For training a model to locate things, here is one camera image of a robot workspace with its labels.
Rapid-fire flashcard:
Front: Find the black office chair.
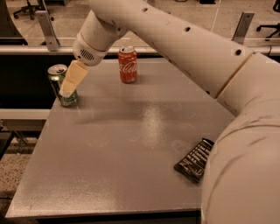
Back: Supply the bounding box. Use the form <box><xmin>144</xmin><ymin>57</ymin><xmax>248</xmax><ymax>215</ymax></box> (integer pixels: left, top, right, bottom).
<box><xmin>13</xmin><ymin>0</ymin><xmax>46</xmax><ymax>20</ymax></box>
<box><xmin>255</xmin><ymin>0</ymin><xmax>280</xmax><ymax>41</ymax></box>

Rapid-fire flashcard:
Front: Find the black snack bar wrapper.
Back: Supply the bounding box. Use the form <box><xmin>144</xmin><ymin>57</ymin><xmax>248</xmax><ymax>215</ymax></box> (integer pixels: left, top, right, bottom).
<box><xmin>174</xmin><ymin>138</ymin><xmax>214</xmax><ymax>183</ymax></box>

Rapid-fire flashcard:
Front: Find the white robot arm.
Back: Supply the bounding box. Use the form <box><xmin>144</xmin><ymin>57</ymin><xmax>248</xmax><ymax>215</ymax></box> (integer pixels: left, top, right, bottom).
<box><xmin>60</xmin><ymin>0</ymin><xmax>280</xmax><ymax>224</ymax></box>

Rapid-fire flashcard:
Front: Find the green soda can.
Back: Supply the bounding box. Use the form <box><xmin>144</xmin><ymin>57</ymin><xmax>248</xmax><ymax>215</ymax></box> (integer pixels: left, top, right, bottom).
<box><xmin>47</xmin><ymin>64</ymin><xmax>78</xmax><ymax>107</ymax></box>

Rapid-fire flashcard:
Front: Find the metal rail beam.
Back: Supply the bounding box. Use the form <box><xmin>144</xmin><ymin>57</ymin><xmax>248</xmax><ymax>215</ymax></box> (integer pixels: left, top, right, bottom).
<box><xmin>0</xmin><ymin>45</ymin><xmax>280</xmax><ymax>57</ymax></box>

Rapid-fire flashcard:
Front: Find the black office chair left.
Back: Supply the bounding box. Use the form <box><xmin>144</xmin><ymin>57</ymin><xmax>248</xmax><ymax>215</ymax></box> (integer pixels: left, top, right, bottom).
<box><xmin>13</xmin><ymin>0</ymin><xmax>46</xmax><ymax>20</ymax></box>

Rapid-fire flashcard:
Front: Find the metal bracket post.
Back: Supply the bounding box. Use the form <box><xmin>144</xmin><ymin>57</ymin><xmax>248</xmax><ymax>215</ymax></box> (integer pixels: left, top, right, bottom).
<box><xmin>232</xmin><ymin>11</ymin><xmax>255</xmax><ymax>45</ymax></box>
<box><xmin>36</xmin><ymin>10</ymin><xmax>60</xmax><ymax>52</ymax></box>

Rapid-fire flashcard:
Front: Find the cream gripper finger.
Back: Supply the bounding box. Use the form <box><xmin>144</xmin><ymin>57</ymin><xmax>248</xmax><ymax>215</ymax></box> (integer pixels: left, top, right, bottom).
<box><xmin>59</xmin><ymin>60</ymin><xmax>88</xmax><ymax>97</ymax></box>

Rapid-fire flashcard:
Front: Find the left metal bracket post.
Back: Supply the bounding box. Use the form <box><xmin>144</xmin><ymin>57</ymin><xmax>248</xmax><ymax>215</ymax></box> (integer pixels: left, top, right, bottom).
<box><xmin>36</xmin><ymin>10</ymin><xmax>60</xmax><ymax>52</ymax></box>

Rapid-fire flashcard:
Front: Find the red Coca-Cola can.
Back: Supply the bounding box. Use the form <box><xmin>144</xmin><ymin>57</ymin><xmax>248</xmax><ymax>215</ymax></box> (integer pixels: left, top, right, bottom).
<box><xmin>118</xmin><ymin>46</ymin><xmax>137</xmax><ymax>83</ymax></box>

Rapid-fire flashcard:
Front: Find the right metal bracket post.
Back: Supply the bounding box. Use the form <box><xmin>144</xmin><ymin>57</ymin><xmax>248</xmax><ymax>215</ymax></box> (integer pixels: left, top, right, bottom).
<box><xmin>232</xmin><ymin>11</ymin><xmax>255</xmax><ymax>45</ymax></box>

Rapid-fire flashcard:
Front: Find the black office chair right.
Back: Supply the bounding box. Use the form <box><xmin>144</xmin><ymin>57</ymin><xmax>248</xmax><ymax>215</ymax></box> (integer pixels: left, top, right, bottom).
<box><xmin>255</xmin><ymin>0</ymin><xmax>280</xmax><ymax>41</ymax></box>

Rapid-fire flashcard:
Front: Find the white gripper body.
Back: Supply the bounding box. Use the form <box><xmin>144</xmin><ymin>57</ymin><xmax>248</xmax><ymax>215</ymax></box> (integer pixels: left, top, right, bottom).
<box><xmin>73</xmin><ymin>33</ymin><xmax>107</xmax><ymax>67</ymax></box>

